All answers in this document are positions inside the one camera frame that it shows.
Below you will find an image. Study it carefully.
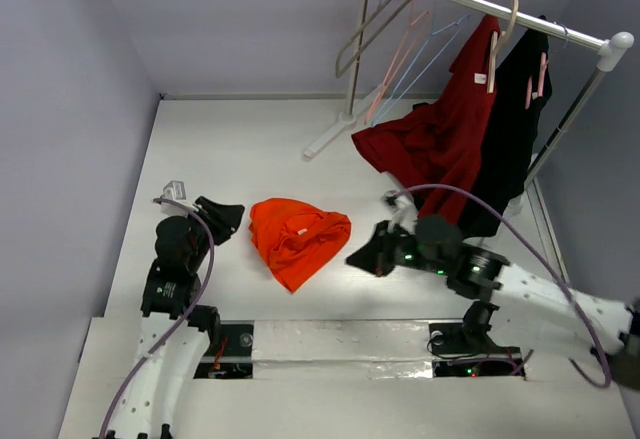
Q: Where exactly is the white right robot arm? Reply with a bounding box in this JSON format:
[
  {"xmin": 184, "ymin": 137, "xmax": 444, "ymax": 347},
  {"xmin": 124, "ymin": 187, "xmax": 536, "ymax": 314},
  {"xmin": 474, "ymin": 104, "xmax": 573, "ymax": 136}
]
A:
[{"xmin": 346, "ymin": 215, "xmax": 639, "ymax": 390}]

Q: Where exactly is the beige wooden clothes hanger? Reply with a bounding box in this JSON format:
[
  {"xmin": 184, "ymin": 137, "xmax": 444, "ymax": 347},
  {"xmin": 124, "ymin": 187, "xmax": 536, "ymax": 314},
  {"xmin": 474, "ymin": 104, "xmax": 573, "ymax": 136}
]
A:
[{"xmin": 487, "ymin": 0, "xmax": 520, "ymax": 94}]

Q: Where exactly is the pink clothes hanger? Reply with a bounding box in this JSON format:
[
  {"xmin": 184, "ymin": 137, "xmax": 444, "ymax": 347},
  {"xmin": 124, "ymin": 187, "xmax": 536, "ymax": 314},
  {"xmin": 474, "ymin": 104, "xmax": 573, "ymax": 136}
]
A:
[{"xmin": 364, "ymin": 0, "xmax": 430, "ymax": 126}]

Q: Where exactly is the black t-shirt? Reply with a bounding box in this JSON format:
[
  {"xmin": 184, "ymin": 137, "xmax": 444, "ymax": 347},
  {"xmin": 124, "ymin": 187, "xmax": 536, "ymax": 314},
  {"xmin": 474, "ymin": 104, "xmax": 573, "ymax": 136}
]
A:
[{"xmin": 463, "ymin": 15, "xmax": 553, "ymax": 214}]

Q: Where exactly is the dark red t-shirt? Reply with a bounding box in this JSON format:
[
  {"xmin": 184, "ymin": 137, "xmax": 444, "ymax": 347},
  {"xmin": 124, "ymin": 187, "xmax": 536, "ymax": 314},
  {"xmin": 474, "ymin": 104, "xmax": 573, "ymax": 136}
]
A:
[{"xmin": 351, "ymin": 13, "xmax": 503, "ymax": 225}]

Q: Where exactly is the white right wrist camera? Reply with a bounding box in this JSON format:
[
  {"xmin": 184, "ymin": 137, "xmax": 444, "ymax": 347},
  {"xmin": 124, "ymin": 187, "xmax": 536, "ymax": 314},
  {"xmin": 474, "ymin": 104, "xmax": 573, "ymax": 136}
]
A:
[{"xmin": 382, "ymin": 191, "xmax": 417, "ymax": 233}]

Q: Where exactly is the pink hanger under black shirt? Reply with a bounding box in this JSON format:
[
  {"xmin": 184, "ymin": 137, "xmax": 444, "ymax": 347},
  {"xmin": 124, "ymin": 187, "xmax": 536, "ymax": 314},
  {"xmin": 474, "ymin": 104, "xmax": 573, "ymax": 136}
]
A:
[{"xmin": 525, "ymin": 52, "xmax": 548, "ymax": 109}]

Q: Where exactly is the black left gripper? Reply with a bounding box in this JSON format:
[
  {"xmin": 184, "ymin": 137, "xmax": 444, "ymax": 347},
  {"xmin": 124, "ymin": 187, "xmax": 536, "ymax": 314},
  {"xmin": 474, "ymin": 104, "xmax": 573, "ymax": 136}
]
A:
[{"xmin": 183, "ymin": 196, "xmax": 243, "ymax": 271}]

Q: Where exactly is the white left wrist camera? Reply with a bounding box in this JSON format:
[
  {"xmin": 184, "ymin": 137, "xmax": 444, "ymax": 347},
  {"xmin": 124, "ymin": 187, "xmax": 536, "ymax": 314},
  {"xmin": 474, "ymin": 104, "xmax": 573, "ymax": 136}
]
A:
[{"xmin": 160, "ymin": 180, "xmax": 195, "ymax": 210}]

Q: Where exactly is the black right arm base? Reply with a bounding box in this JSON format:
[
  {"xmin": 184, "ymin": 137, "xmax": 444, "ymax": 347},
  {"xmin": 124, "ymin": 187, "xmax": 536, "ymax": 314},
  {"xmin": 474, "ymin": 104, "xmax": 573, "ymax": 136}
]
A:
[{"xmin": 426, "ymin": 301, "xmax": 530, "ymax": 379}]

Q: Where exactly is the orange t-shirt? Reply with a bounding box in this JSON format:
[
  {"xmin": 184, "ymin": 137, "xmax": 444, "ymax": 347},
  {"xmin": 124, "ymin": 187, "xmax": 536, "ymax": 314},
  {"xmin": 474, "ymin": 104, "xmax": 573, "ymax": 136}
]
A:
[{"xmin": 249, "ymin": 198, "xmax": 352, "ymax": 293}]

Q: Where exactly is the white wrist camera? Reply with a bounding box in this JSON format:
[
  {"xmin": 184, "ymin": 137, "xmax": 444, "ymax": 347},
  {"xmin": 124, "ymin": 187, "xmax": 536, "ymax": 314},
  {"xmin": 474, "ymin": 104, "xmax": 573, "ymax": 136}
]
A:
[
  {"xmin": 160, "ymin": 180, "xmax": 195, "ymax": 210},
  {"xmin": 382, "ymin": 191, "xmax": 417, "ymax": 233}
]

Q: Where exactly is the white metal clothes rack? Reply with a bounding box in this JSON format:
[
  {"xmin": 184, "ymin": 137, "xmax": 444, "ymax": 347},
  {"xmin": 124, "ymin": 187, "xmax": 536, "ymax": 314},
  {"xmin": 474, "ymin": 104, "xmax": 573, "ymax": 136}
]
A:
[{"xmin": 297, "ymin": 0, "xmax": 639, "ymax": 216}]

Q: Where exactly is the grey clothes hanger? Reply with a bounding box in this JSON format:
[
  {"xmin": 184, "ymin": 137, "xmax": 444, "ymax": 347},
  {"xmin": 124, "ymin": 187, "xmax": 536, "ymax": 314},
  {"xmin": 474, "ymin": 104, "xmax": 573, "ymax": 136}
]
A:
[{"xmin": 334, "ymin": 0, "xmax": 411, "ymax": 78}]

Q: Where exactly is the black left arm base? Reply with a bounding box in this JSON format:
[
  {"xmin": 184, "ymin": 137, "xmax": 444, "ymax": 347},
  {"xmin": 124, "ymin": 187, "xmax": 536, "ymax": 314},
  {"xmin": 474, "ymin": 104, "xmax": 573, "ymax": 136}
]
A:
[{"xmin": 194, "ymin": 321, "xmax": 254, "ymax": 380}]

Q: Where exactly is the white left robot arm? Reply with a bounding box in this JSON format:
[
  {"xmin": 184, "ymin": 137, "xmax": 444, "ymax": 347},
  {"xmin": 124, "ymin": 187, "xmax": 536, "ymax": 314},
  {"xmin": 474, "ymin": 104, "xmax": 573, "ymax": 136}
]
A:
[{"xmin": 98, "ymin": 196, "xmax": 245, "ymax": 438}]

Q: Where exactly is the light blue clothes hanger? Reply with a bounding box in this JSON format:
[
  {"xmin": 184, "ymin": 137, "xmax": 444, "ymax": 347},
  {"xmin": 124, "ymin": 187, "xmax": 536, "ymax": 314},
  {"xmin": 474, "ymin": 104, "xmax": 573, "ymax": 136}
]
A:
[{"xmin": 365, "ymin": 0, "xmax": 470, "ymax": 128}]

